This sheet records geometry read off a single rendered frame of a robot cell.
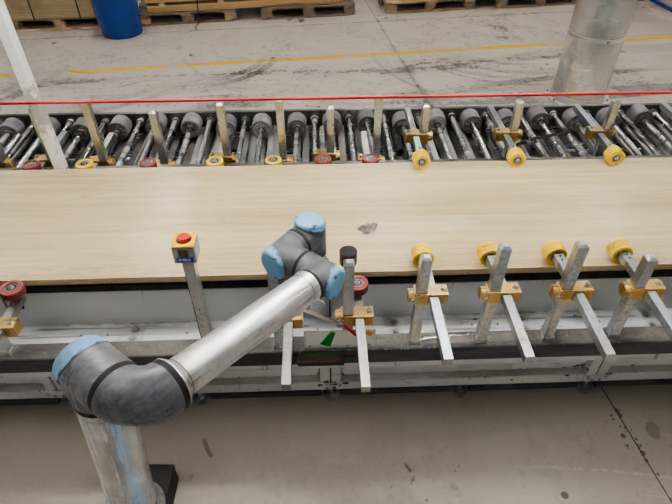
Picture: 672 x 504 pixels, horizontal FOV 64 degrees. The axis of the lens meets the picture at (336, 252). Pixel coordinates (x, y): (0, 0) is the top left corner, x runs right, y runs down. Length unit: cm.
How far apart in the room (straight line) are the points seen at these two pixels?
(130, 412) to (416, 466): 170
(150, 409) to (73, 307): 132
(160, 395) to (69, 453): 179
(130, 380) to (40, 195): 172
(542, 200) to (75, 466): 237
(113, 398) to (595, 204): 208
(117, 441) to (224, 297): 99
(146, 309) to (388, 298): 97
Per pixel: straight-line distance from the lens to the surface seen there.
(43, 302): 239
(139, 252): 221
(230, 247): 214
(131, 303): 227
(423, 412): 272
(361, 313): 190
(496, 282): 188
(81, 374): 114
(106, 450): 131
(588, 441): 285
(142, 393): 108
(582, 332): 226
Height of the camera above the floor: 228
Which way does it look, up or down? 42 degrees down
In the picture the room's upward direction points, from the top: straight up
